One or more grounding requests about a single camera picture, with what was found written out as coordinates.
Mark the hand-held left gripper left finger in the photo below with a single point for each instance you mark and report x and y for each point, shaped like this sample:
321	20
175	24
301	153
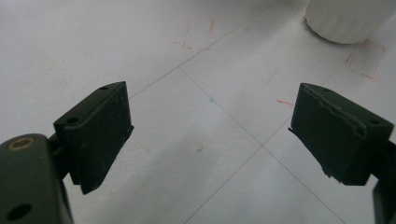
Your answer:
95	133

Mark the white ribbed cup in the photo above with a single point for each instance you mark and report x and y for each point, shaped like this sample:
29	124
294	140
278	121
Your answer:
345	18

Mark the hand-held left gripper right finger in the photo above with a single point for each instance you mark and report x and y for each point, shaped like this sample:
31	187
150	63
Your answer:
336	137

